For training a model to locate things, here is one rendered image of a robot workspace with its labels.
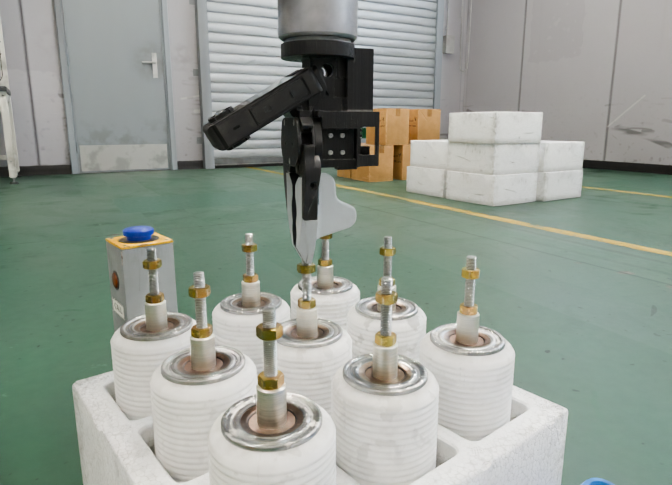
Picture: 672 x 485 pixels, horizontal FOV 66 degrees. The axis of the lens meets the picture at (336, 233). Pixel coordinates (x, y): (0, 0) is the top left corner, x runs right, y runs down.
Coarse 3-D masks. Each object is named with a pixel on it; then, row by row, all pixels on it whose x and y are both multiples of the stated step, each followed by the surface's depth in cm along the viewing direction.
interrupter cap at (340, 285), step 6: (336, 276) 74; (300, 282) 71; (312, 282) 72; (336, 282) 72; (342, 282) 72; (348, 282) 72; (300, 288) 69; (312, 288) 69; (318, 288) 70; (330, 288) 70; (336, 288) 69; (342, 288) 69; (348, 288) 69; (318, 294) 67; (324, 294) 67; (330, 294) 67
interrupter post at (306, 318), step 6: (300, 312) 54; (306, 312) 53; (312, 312) 54; (300, 318) 54; (306, 318) 53; (312, 318) 54; (300, 324) 54; (306, 324) 54; (312, 324) 54; (300, 330) 54; (306, 330) 54; (312, 330) 54; (300, 336) 54; (306, 336) 54; (312, 336) 54
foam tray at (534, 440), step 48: (96, 384) 59; (96, 432) 52; (144, 432) 50; (528, 432) 49; (96, 480) 55; (144, 480) 43; (192, 480) 43; (336, 480) 43; (432, 480) 43; (480, 480) 44; (528, 480) 50
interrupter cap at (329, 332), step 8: (288, 320) 58; (296, 320) 58; (320, 320) 58; (328, 320) 58; (288, 328) 56; (296, 328) 56; (320, 328) 56; (328, 328) 56; (336, 328) 56; (288, 336) 54; (296, 336) 54; (320, 336) 54; (328, 336) 53; (336, 336) 53; (288, 344) 52; (296, 344) 51; (304, 344) 51; (312, 344) 51; (320, 344) 52; (328, 344) 52
